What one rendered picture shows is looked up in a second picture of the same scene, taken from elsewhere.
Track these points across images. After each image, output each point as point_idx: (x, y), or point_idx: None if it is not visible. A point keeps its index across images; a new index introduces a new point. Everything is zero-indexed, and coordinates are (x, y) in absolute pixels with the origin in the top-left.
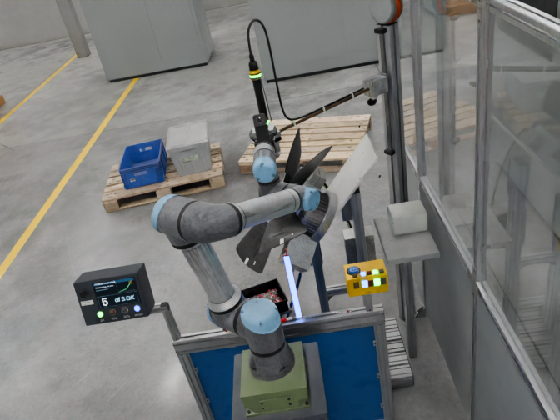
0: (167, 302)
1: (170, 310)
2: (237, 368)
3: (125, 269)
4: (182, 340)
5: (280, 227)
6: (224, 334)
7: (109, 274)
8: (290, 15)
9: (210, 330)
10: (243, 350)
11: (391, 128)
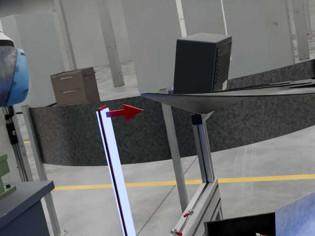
0: (199, 114)
1: (199, 128)
2: (26, 183)
3: (201, 38)
4: (200, 184)
5: (239, 87)
6: (181, 216)
7: (197, 36)
8: None
9: (202, 202)
10: (4, 154)
11: None
